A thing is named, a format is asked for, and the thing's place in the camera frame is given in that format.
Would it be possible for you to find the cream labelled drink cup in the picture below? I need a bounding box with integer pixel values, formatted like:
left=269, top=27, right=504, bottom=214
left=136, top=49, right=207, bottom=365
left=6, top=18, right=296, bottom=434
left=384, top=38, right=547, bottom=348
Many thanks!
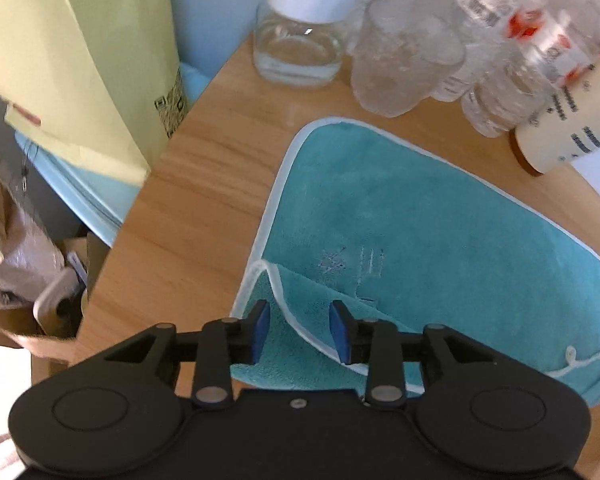
left=509, top=41, right=600, bottom=177

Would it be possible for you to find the teal towel with white trim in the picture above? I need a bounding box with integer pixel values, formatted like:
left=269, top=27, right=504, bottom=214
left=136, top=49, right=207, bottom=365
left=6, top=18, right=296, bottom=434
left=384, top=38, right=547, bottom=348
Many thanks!
left=229, top=116, right=600, bottom=408

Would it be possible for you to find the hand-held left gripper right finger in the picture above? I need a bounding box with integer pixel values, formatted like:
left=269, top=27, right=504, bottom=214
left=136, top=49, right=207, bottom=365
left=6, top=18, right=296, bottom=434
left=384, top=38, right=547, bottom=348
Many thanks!
left=329, top=300, right=498, bottom=411

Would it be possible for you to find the glass jar with white lid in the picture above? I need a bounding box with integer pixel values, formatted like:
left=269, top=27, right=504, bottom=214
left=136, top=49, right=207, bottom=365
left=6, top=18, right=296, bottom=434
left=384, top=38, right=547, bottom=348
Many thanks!
left=253, top=0, right=362, bottom=89

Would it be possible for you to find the cardboard box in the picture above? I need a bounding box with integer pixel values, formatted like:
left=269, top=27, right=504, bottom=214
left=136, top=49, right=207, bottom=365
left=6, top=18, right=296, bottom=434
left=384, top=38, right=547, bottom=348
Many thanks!
left=0, top=234, right=112, bottom=367

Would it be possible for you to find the crumpled plastic bag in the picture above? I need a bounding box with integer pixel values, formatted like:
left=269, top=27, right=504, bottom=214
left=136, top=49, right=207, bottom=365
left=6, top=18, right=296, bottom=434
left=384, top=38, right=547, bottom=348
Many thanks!
left=0, top=199, right=77, bottom=312

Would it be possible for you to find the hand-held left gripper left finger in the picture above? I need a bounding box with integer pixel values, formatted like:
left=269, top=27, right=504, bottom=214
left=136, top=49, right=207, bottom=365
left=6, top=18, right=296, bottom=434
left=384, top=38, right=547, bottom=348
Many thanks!
left=105, top=300, right=271, bottom=411

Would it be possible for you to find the clear plastic bottle red label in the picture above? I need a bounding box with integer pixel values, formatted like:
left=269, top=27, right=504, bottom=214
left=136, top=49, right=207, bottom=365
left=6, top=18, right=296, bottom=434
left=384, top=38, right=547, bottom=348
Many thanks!
left=431, top=0, right=548, bottom=104
left=461, top=22, right=598, bottom=139

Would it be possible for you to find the clear plastic cup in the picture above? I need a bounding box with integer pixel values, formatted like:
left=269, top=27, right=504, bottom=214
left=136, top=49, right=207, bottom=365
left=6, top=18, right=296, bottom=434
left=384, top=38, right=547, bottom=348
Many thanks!
left=350, top=0, right=467, bottom=119

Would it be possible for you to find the yellow paper bag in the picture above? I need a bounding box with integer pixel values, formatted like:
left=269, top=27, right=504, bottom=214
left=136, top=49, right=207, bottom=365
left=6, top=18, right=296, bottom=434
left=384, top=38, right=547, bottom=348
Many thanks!
left=0, top=0, right=189, bottom=187

